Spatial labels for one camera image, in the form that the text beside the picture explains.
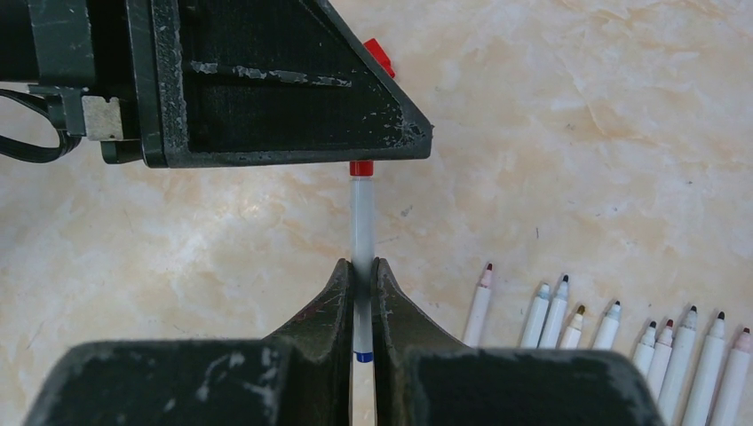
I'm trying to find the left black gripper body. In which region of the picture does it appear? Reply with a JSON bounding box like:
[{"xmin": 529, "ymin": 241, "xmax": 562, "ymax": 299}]
[{"xmin": 1, "ymin": 1, "xmax": 432, "ymax": 169}]

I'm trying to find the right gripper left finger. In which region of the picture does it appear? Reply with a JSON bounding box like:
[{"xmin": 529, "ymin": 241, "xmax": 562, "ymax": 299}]
[{"xmin": 263, "ymin": 259, "xmax": 355, "ymax": 425}]

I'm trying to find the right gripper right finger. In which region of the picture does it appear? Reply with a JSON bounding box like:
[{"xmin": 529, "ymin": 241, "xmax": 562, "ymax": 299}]
[{"xmin": 370, "ymin": 257, "xmax": 465, "ymax": 425}]

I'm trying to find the yellow cap marker pen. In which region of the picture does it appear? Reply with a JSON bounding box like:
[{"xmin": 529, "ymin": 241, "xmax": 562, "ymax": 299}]
[{"xmin": 538, "ymin": 274, "xmax": 569, "ymax": 349}]

